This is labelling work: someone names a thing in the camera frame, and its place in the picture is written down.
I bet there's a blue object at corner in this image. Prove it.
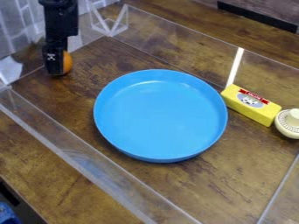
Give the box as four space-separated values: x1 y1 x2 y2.
0 202 22 224

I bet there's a round blue tray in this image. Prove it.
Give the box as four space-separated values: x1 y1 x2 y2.
94 69 229 163

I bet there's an orange toy ball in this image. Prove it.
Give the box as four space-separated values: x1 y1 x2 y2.
63 51 73 74

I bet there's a cream round toy mushroom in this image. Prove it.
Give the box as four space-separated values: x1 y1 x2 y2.
275 108 299 139

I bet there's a yellow toy butter block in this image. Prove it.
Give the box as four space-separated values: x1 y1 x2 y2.
221 84 282 127

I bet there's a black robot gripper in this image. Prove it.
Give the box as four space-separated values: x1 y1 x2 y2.
39 0 79 75

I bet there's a clear acrylic enclosure wall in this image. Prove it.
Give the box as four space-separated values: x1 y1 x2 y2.
0 0 299 224

